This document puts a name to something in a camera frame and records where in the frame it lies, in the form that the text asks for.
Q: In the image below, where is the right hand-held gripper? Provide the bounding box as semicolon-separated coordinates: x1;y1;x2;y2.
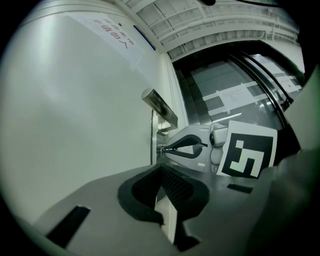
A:
165;119;279;180

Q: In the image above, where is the black framed glass door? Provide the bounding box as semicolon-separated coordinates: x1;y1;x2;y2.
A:
171;40;305;141

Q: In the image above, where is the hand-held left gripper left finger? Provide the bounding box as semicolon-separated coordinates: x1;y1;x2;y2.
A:
31;163;181;256

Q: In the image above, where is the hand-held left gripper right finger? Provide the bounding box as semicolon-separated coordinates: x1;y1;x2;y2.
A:
159;164;281;256

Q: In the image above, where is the white paper notice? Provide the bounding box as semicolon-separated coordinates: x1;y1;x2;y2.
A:
216;83;256;116

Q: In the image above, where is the dark blue sign edge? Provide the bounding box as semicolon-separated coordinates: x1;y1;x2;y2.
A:
132;24;157;51

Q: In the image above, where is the brushed metal door handle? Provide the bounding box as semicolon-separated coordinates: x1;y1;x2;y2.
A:
141;87;179;131

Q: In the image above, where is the white panelled door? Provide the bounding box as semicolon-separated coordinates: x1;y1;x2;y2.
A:
1;4;176;245

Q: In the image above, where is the dark metal door lock plate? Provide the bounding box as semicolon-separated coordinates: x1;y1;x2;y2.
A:
150;109;176;166

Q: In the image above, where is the paper sign with red letters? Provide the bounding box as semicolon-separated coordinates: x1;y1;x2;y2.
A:
63;15;146;71

